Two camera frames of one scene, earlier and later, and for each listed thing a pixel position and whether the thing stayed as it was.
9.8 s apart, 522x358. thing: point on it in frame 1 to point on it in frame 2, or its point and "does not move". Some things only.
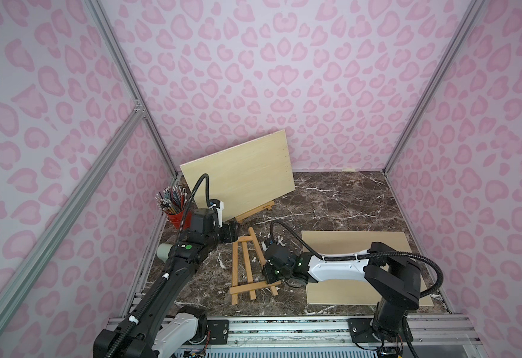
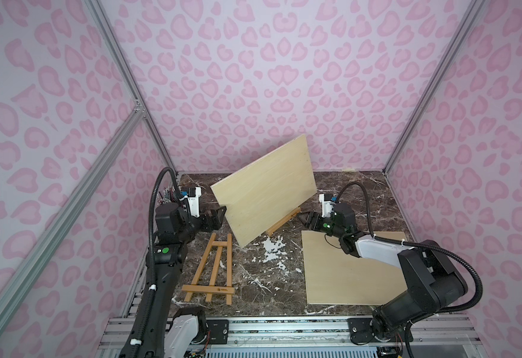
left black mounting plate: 219,329 does not move
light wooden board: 350,243 does not move
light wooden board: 242,177 to 258,195
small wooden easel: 251,286 to 212,289
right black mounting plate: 359,331 does not move
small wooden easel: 240,218 to 270,231
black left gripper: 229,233 to 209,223
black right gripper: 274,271 to 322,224
